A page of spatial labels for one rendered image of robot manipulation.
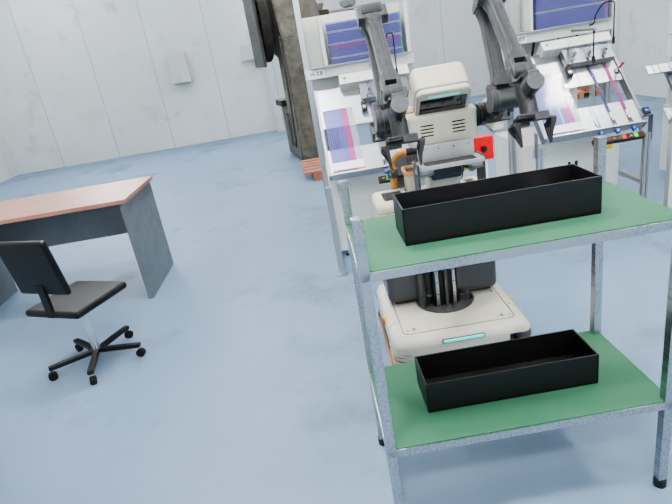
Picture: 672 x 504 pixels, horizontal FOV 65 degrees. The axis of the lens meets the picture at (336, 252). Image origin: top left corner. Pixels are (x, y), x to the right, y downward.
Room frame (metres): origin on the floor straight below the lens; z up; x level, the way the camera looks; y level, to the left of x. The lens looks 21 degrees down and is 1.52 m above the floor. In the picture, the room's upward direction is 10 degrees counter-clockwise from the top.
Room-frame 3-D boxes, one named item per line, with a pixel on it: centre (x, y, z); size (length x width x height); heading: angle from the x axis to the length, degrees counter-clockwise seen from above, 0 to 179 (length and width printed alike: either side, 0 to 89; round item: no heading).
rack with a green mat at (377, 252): (1.51, -0.50, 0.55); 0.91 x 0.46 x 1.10; 91
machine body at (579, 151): (4.10, -1.83, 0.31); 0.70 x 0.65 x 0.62; 91
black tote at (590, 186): (1.50, -0.49, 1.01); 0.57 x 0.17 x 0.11; 90
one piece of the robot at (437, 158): (2.03, -0.49, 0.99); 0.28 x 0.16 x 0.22; 90
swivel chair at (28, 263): (2.79, 1.48, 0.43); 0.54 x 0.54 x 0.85
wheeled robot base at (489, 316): (2.32, -0.49, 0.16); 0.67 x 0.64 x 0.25; 0
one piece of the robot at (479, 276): (2.41, -0.49, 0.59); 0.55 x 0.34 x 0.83; 90
